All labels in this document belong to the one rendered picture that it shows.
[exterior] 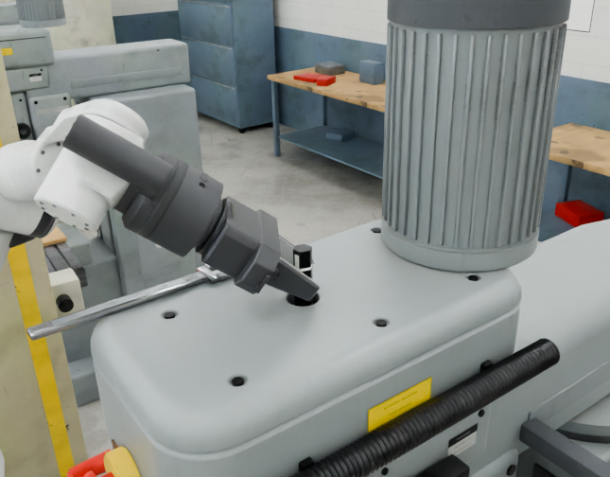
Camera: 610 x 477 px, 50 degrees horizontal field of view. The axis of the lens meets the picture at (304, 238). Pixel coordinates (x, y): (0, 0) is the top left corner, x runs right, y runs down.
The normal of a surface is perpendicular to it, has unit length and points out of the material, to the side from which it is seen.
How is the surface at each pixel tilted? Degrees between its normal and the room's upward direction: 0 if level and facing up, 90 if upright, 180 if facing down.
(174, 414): 27
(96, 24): 90
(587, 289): 0
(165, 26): 90
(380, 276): 0
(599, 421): 0
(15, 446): 90
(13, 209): 96
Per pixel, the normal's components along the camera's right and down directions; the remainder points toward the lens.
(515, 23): 0.18, 0.41
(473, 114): -0.21, 0.42
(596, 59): -0.81, 0.26
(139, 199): -0.45, -0.12
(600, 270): -0.03, -0.90
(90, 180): 0.42, -0.15
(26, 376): 0.58, 0.33
